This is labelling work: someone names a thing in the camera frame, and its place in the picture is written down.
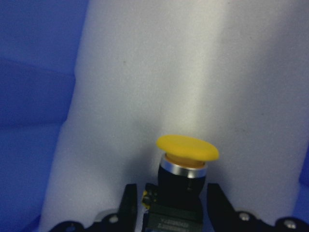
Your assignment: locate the blue right storage bin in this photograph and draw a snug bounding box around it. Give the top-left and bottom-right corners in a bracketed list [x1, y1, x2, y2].
[0, 0, 309, 232]

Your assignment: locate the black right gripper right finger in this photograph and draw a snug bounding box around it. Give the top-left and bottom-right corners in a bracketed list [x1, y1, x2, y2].
[207, 183, 265, 232]

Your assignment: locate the yellow mushroom push button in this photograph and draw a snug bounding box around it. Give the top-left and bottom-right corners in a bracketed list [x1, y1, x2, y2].
[142, 135, 219, 232]

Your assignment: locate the white foam pad right bin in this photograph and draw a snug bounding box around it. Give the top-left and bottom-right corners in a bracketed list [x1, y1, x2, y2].
[39, 0, 309, 232]

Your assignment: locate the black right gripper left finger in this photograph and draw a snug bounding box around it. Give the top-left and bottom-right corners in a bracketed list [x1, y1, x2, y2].
[89, 184, 138, 232]

